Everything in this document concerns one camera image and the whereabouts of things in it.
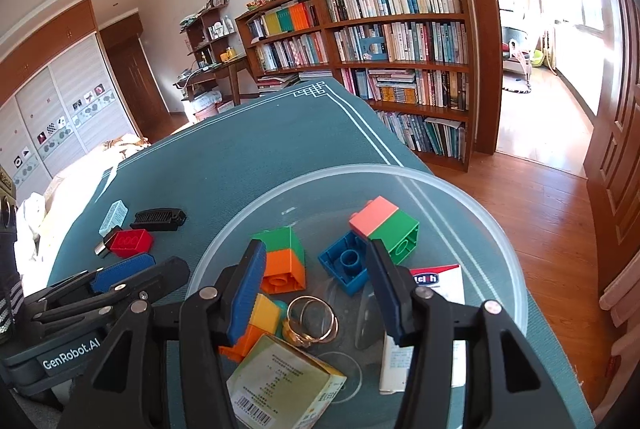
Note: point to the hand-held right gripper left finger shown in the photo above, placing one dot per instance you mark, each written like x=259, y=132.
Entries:
x=247, y=294

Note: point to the green and orange toy block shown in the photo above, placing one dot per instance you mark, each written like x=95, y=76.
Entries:
x=285, y=259

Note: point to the clear plastic bowl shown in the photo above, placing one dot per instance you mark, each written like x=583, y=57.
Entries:
x=325, y=194

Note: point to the pink basket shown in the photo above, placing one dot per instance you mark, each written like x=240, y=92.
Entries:
x=206, y=111

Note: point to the light bedding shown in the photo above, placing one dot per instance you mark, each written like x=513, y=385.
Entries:
x=75, y=179

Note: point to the panelled wooden door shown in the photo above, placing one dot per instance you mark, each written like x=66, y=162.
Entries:
x=615, y=134

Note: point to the pale green carton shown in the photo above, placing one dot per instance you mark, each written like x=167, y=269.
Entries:
x=285, y=379

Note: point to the wooden writing desk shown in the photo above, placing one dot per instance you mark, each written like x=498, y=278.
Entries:
x=225, y=68

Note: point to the white and red carton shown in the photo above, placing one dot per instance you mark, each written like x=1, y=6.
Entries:
x=440, y=281

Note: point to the gold metal rings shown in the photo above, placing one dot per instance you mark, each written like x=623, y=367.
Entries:
x=310, y=324

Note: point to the brown wooden door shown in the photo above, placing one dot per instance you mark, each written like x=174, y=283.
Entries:
x=135, y=69

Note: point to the teal dental floss case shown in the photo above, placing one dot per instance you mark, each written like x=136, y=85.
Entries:
x=281, y=311

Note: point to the rows of shelf books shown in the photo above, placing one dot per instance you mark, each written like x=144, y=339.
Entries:
x=400, y=39

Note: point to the red toy block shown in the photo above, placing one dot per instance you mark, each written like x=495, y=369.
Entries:
x=131, y=243

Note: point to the small wooden shelf rack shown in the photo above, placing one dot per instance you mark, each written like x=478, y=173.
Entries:
x=210, y=29

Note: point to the white sliding wardrobe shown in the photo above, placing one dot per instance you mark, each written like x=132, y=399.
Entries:
x=60, y=109

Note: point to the orange and yellow toy block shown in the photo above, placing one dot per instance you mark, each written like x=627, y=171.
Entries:
x=262, y=319

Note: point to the black comb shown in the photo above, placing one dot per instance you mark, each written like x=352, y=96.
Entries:
x=157, y=219

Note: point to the blue toy block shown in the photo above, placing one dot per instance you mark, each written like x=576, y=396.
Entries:
x=345, y=261

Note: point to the small clear plastic case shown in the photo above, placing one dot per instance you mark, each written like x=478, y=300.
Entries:
x=114, y=215

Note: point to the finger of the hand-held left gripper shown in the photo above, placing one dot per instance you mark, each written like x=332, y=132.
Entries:
x=125, y=271
x=165, y=276

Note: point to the wooden bookshelf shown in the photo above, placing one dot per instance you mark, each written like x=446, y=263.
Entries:
x=473, y=59

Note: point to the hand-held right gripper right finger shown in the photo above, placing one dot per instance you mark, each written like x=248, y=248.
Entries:
x=387, y=294

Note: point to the small brown block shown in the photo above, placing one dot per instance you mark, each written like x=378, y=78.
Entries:
x=106, y=243

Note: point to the pink and green toy block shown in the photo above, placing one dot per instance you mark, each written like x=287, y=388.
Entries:
x=385, y=224

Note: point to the teal cloth desktop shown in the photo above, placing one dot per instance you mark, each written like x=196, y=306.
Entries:
x=250, y=149

